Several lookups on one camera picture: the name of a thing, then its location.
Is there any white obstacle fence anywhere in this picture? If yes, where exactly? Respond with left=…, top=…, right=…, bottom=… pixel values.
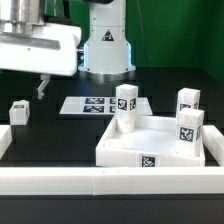
left=0, top=124, right=224, bottom=196

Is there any white square tabletop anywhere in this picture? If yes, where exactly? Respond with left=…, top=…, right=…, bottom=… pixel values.
left=96, top=116, right=205, bottom=167

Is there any white fiducial marker board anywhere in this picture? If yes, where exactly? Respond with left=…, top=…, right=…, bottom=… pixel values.
left=60, top=96, right=152, bottom=115

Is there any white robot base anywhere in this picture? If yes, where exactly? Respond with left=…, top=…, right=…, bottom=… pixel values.
left=78, top=0, right=136, bottom=78

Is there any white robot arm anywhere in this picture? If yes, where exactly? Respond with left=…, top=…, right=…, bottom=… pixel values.
left=0, top=0, right=82, bottom=99

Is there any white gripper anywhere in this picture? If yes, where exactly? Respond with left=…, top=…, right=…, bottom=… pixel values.
left=0, top=23, right=82, bottom=100

